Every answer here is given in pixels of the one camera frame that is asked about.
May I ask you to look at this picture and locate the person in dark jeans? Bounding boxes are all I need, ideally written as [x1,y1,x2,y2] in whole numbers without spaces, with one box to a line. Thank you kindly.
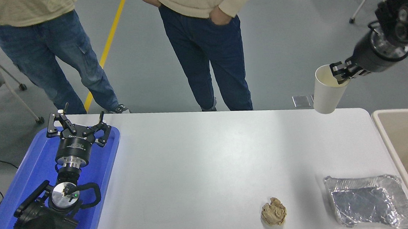
[139,0,272,118]

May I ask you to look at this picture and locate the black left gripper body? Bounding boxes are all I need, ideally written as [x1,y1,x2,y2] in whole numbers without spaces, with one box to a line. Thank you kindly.
[53,128,96,165]

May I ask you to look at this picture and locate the silver foil tray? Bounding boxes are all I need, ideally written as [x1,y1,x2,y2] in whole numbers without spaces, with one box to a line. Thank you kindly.
[323,170,408,229]

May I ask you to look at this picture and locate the blue plastic tray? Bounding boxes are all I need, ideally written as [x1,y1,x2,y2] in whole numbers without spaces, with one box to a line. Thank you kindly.
[0,122,128,229]

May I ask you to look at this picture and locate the person's left hand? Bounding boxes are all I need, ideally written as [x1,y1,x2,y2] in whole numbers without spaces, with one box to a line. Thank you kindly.
[208,6,234,27]

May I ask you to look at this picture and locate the person in light jeans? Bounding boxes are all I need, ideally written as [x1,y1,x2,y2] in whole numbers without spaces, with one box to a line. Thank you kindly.
[0,0,130,124]

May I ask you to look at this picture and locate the white paper cup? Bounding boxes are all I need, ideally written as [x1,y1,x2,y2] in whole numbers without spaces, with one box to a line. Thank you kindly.
[310,63,353,116]

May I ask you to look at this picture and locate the crumpled tan paper ball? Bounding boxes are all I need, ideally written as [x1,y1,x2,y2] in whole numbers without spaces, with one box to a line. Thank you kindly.
[259,196,288,228]

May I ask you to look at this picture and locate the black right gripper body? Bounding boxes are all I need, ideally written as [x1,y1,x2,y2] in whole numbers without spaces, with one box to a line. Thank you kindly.
[350,29,403,75]

